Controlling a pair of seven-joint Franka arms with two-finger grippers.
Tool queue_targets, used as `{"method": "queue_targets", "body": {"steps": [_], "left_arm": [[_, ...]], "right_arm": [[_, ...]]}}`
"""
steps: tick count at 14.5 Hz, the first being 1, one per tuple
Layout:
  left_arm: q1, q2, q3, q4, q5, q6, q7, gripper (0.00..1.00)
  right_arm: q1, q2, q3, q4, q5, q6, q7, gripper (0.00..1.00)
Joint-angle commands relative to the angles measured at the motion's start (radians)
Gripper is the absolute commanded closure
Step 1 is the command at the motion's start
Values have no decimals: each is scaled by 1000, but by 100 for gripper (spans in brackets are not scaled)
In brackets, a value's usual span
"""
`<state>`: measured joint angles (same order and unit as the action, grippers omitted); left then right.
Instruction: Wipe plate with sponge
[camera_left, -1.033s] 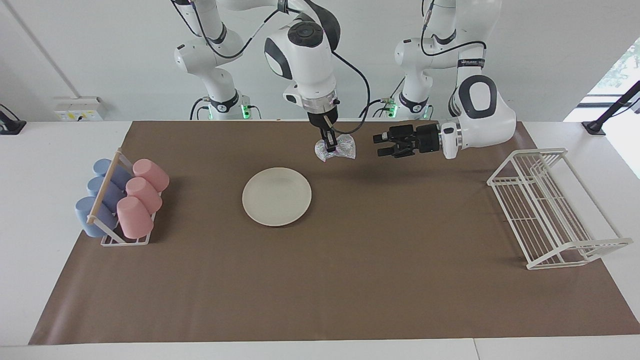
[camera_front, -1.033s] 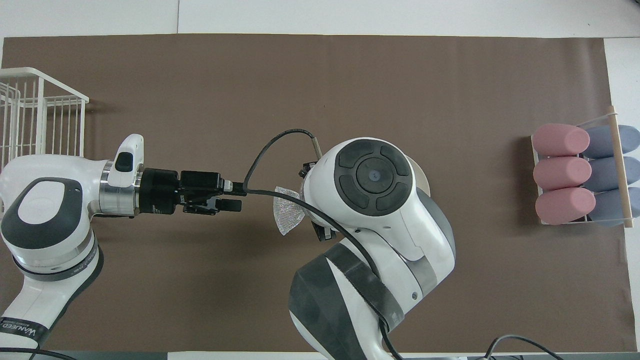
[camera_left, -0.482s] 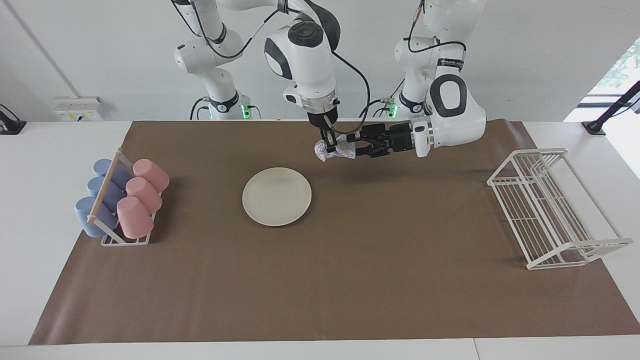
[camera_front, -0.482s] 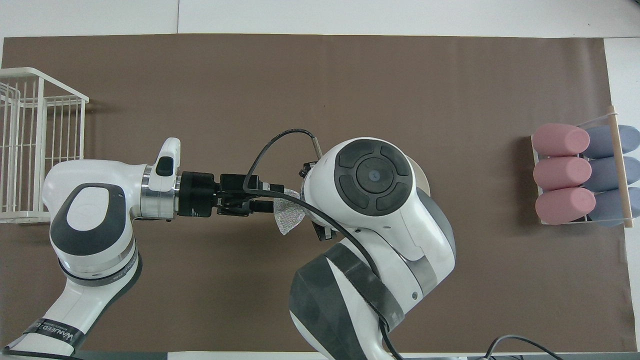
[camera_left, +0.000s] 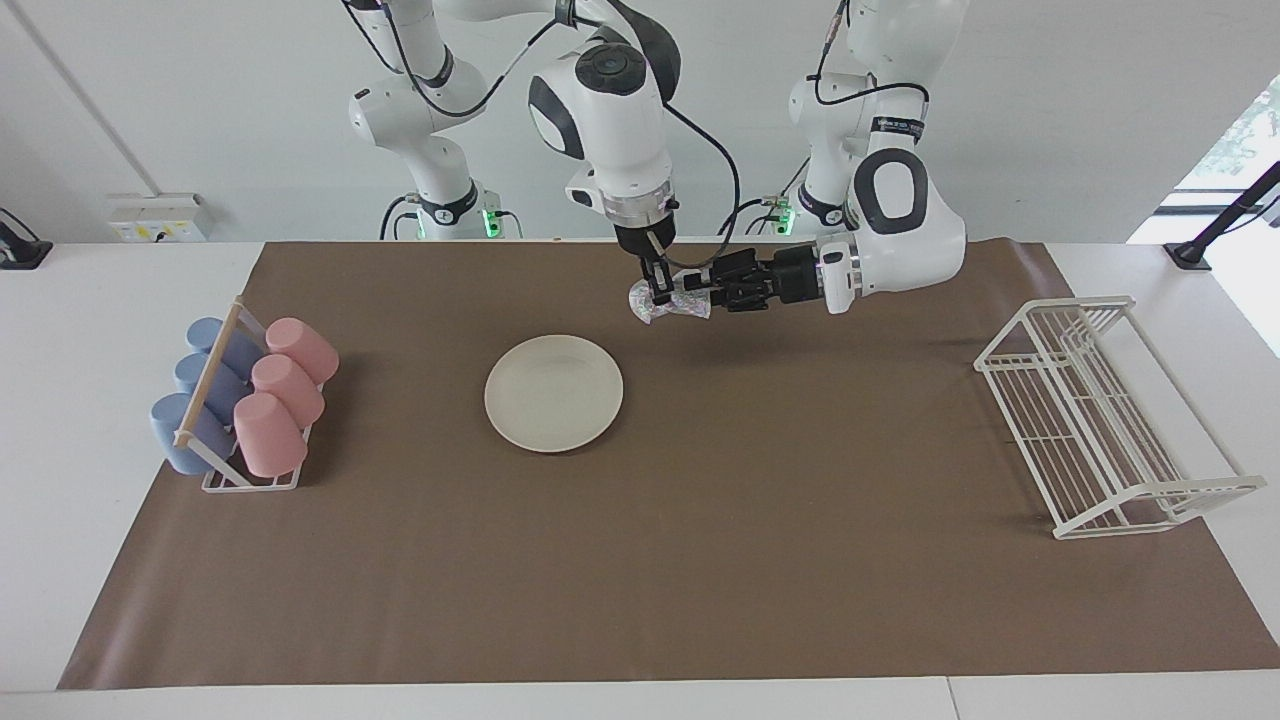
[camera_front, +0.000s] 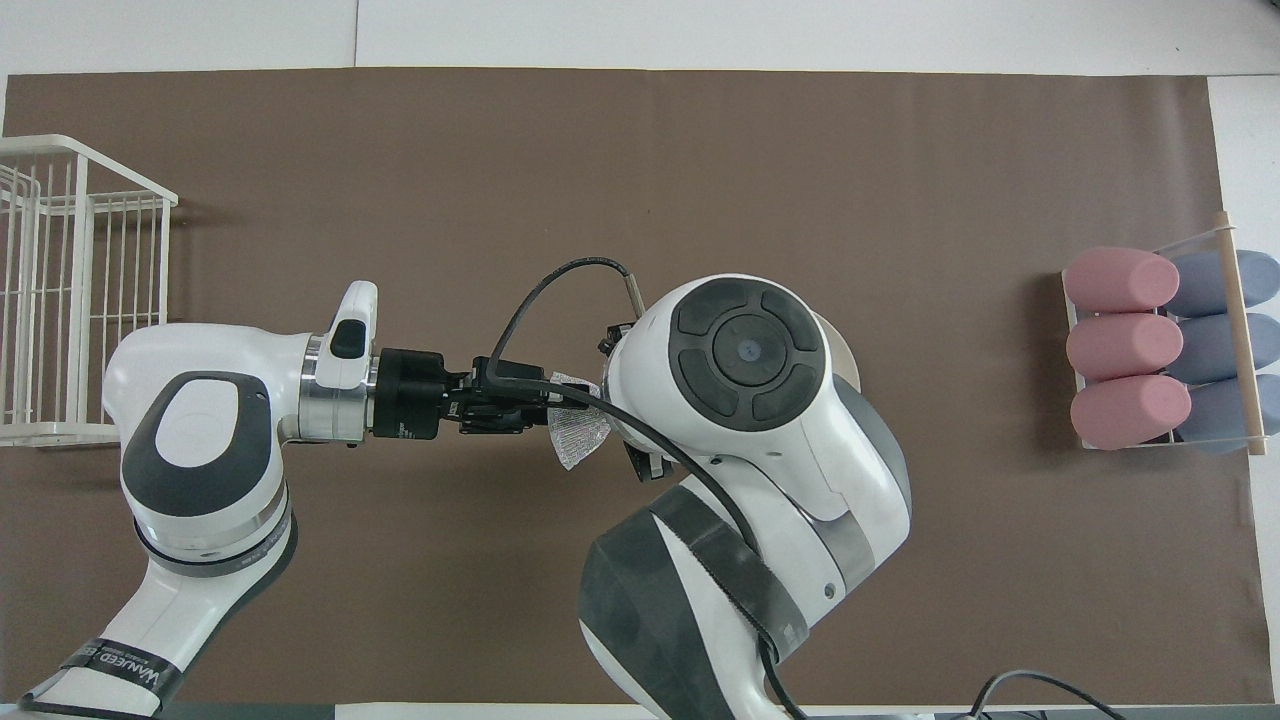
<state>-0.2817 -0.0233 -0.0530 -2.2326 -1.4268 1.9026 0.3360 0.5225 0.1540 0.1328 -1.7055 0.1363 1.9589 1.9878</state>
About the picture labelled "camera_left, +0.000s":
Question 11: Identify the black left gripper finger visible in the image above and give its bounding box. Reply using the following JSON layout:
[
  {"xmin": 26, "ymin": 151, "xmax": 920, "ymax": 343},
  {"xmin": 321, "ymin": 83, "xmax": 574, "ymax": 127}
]
[
  {"xmin": 705, "ymin": 282, "xmax": 773, "ymax": 313},
  {"xmin": 682, "ymin": 250, "xmax": 771, "ymax": 291}
]

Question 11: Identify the clear plastic bag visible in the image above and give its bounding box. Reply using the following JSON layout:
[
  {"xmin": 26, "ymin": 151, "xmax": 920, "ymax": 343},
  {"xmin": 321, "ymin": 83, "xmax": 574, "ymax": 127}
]
[{"xmin": 628, "ymin": 278, "xmax": 713, "ymax": 326}]

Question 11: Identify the cream round plate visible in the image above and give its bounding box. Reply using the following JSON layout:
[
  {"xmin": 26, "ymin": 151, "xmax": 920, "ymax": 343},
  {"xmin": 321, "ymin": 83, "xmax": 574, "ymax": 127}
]
[{"xmin": 484, "ymin": 334, "xmax": 625, "ymax": 454}]

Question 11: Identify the brown table mat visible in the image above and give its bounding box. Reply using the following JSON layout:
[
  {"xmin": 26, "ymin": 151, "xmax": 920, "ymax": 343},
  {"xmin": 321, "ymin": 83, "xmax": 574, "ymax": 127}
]
[{"xmin": 57, "ymin": 237, "xmax": 1280, "ymax": 691}]

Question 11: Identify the pink plastic cup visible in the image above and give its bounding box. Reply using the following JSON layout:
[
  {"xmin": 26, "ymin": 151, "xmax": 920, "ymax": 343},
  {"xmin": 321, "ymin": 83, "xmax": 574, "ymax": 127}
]
[
  {"xmin": 265, "ymin": 317, "xmax": 340, "ymax": 386},
  {"xmin": 251, "ymin": 354, "xmax": 326, "ymax": 429},
  {"xmin": 233, "ymin": 392, "xmax": 309, "ymax": 478}
]

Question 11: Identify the blue plastic cup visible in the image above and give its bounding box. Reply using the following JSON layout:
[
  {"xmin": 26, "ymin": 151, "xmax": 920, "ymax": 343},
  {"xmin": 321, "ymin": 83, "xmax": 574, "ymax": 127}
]
[
  {"xmin": 150, "ymin": 392, "xmax": 239, "ymax": 476},
  {"xmin": 174, "ymin": 352, "xmax": 251, "ymax": 426},
  {"xmin": 186, "ymin": 317, "xmax": 263, "ymax": 379}
]

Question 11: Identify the black clamp stand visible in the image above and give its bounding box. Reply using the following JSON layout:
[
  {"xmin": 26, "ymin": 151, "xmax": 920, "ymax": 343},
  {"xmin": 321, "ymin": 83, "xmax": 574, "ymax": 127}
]
[
  {"xmin": 1163, "ymin": 160, "xmax": 1280, "ymax": 271},
  {"xmin": 0, "ymin": 208, "xmax": 53, "ymax": 271}
]

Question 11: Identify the black base cable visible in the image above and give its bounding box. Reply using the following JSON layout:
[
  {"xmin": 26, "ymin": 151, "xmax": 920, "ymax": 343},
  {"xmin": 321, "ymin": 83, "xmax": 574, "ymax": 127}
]
[
  {"xmin": 717, "ymin": 155, "xmax": 813, "ymax": 238},
  {"xmin": 378, "ymin": 193, "xmax": 421, "ymax": 241}
]

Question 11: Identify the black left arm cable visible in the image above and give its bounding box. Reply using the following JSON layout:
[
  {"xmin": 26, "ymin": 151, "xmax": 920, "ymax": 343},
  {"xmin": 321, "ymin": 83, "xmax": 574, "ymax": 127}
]
[{"xmin": 813, "ymin": 0, "xmax": 931, "ymax": 107}]

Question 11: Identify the white wire dish rack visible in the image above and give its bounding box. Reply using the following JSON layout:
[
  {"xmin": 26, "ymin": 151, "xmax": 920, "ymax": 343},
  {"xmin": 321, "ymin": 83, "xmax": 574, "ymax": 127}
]
[{"xmin": 973, "ymin": 295, "xmax": 1267, "ymax": 541}]

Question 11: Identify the white wall socket box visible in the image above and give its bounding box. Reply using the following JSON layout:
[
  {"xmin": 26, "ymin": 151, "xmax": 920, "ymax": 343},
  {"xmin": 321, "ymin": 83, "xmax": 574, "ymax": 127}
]
[{"xmin": 107, "ymin": 193, "xmax": 216, "ymax": 243}]

